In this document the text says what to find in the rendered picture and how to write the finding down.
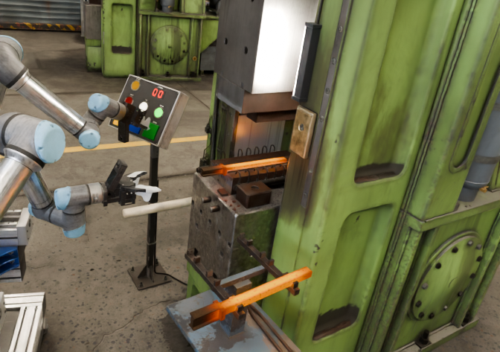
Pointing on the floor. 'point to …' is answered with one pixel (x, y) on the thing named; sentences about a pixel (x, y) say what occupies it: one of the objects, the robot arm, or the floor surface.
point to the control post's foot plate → (140, 275)
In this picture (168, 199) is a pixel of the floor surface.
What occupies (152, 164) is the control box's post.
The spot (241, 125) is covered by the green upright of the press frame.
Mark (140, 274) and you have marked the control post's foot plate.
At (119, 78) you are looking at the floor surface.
